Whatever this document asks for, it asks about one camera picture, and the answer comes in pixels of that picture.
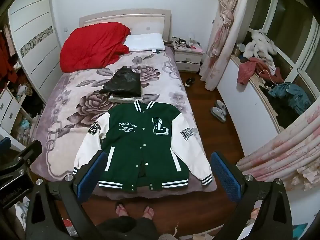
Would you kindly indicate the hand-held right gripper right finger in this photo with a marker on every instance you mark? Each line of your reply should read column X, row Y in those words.
column 226, row 175

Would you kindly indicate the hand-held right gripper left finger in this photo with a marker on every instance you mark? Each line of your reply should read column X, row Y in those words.
column 91, row 173

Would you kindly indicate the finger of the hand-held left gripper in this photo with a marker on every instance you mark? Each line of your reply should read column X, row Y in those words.
column 4, row 144
column 31, row 150

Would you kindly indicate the green and white varsity jacket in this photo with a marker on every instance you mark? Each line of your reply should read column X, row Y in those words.
column 130, row 140

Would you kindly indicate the red hanging clothes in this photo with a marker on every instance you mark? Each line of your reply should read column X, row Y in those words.
column 6, row 60

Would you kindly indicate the white drawer unit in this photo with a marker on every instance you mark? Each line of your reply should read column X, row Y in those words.
column 10, row 107

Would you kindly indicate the person's left foot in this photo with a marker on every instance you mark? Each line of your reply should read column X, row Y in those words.
column 122, row 210

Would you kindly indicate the person's foot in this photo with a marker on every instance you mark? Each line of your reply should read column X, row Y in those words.
column 122, row 210
column 148, row 212

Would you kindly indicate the grey slipper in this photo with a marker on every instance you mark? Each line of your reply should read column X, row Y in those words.
column 218, row 113
column 221, row 105

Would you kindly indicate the loose pink floral curtain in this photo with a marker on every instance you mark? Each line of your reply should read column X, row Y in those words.
column 287, row 150

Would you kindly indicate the purple floral blanket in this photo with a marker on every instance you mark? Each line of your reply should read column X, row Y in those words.
column 75, row 100

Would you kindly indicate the person's black pants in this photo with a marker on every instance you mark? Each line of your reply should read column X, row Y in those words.
column 127, row 230

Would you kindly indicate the person's right foot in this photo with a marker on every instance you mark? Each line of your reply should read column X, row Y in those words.
column 148, row 212

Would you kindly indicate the folded white garment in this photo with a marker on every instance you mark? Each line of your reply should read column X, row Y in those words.
column 120, row 100

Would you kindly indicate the white window sill cabinet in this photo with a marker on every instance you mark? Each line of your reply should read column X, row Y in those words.
column 240, row 92

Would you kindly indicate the folded black jacket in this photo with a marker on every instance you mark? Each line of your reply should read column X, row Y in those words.
column 122, row 82

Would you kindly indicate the black shoe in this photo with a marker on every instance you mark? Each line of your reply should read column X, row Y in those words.
column 190, row 82

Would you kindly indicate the blue garment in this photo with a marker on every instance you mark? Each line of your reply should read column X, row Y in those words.
column 290, row 92

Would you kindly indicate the red garment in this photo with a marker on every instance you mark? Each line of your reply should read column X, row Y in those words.
column 246, row 71

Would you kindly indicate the white wardrobe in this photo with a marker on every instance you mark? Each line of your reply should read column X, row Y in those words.
column 32, row 30

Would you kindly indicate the red quilt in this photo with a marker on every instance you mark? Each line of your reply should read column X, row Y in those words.
column 95, row 45

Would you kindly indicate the white nightstand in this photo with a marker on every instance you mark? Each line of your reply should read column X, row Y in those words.
column 187, row 55

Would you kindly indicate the tied pink floral curtain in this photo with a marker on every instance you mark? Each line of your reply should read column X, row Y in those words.
column 220, row 42

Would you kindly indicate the white fluffy garment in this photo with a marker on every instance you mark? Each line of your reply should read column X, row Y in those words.
column 260, row 45

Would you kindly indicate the clutter of small toiletries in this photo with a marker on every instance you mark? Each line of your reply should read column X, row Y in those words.
column 183, row 43

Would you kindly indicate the white pillow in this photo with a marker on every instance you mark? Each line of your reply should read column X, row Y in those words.
column 145, row 42

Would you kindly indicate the bed with beige headboard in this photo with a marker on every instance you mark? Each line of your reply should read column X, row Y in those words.
column 150, row 20

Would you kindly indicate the white framed window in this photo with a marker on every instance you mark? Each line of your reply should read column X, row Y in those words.
column 287, row 7

